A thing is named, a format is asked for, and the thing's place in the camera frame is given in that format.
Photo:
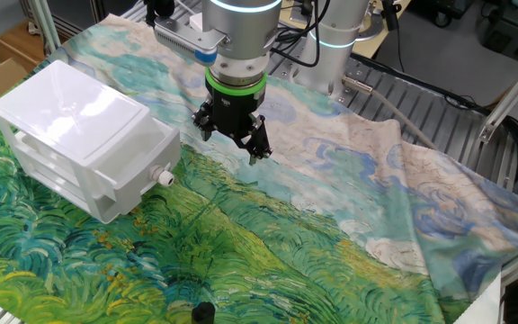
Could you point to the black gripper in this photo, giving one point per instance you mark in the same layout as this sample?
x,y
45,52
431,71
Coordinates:
x,y
234,112

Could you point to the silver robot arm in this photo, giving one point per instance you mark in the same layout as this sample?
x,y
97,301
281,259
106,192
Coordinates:
x,y
245,31

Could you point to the white plastic drawer cabinet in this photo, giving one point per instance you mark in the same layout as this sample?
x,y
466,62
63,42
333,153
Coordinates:
x,y
70,108

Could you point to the painted landscape cloth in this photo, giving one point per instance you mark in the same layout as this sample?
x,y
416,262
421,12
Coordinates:
x,y
286,216

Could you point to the small black cylinder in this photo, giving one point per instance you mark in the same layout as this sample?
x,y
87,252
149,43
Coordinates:
x,y
203,313

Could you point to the white fabric sheet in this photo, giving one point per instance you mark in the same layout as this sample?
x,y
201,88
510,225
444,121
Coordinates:
x,y
481,303

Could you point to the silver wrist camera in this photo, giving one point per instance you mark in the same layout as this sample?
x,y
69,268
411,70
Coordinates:
x,y
182,42

